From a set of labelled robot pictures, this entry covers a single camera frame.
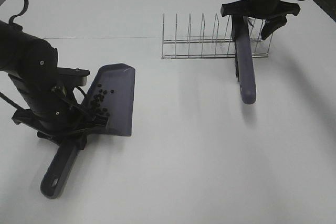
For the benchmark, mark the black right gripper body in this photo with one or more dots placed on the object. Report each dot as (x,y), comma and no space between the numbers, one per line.
(262,9)

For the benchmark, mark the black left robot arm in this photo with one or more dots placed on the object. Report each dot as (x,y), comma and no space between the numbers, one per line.
(32,66)

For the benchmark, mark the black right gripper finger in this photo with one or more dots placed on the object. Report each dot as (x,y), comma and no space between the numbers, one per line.
(271,25)
(238,25)

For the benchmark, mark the metal wire dish rack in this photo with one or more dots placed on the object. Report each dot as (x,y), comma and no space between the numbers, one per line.
(188,38)

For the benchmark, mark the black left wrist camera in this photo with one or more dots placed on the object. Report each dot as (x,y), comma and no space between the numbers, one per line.
(73,77)

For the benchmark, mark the purple plastic dustpan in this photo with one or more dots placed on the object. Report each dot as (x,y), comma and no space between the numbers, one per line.
(120,77)

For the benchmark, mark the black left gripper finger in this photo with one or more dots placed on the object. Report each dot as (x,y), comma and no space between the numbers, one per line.
(80,141)
(53,139)

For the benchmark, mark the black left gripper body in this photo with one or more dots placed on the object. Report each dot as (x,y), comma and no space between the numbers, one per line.
(55,111)

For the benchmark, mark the pile of coffee beans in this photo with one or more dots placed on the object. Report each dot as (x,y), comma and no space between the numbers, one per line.
(101,101)

